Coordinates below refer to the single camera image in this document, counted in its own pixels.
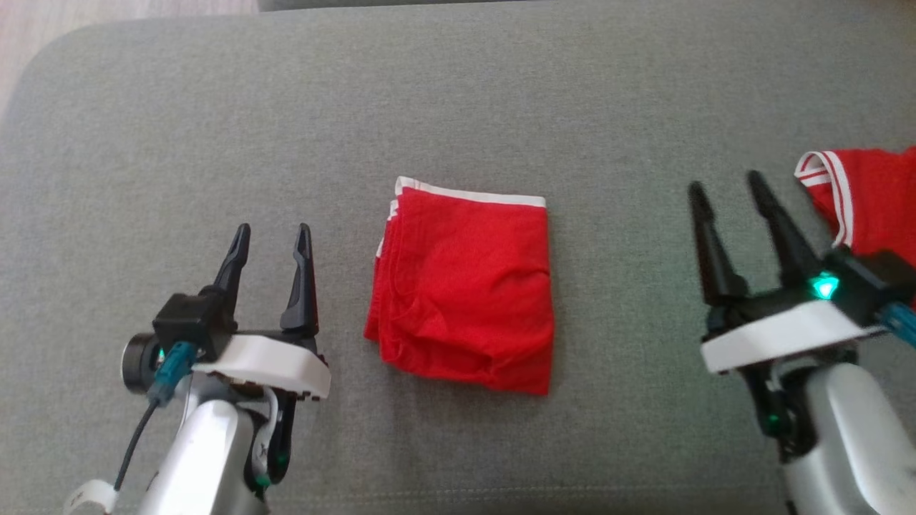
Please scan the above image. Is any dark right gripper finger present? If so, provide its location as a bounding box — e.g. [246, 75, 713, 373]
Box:
[688, 180, 750, 305]
[746, 170, 824, 290]

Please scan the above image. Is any red shorts white trim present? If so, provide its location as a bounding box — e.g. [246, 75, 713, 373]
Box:
[363, 176, 555, 396]

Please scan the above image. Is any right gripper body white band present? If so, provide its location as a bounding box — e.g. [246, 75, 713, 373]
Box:
[700, 285, 889, 376]

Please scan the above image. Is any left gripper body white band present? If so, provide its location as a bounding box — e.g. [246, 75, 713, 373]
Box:
[192, 332, 332, 400]

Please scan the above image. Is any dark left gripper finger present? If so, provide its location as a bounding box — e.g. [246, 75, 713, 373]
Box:
[200, 223, 252, 334]
[280, 223, 320, 340]

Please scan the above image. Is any large grey sofa ottoman seat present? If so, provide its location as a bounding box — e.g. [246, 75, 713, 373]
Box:
[0, 0, 916, 515]

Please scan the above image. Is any red basketball jersey white trim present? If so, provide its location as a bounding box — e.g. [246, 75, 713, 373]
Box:
[793, 147, 916, 258]

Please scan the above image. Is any right camera cable teal plug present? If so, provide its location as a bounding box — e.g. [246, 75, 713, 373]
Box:
[879, 300, 916, 343]

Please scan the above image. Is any white cable tag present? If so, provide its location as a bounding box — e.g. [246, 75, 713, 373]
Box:
[63, 479, 120, 515]

